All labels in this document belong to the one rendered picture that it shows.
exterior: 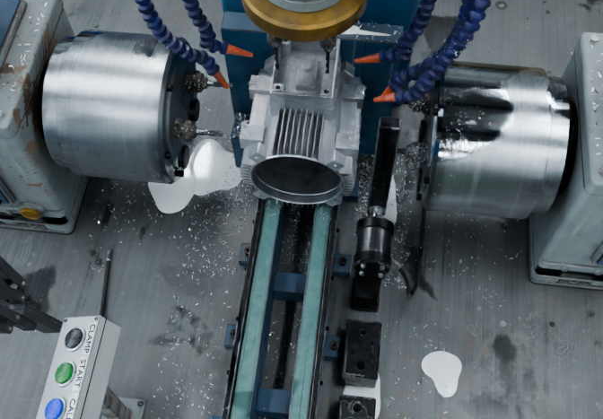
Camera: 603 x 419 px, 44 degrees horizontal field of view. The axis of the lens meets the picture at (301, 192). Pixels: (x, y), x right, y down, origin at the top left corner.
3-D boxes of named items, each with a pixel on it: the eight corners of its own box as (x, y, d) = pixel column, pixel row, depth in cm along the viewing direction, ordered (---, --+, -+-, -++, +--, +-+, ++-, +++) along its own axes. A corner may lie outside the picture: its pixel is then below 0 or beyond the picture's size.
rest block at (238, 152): (240, 143, 153) (234, 109, 143) (274, 145, 153) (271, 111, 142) (235, 168, 150) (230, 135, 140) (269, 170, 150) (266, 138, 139)
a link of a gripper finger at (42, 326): (24, 309, 97) (22, 314, 96) (61, 327, 102) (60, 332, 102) (7, 309, 98) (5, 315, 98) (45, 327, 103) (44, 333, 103)
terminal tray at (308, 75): (279, 61, 129) (277, 33, 123) (341, 66, 128) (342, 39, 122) (269, 118, 123) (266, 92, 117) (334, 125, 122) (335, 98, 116)
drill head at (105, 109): (40, 82, 147) (-7, -11, 125) (223, 98, 145) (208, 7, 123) (1, 192, 135) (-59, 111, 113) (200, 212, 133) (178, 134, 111)
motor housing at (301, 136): (260, 110, 142) (253, 45, 126) (360, 120, 141) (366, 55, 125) (244, 203, 133) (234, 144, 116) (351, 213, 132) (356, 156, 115)
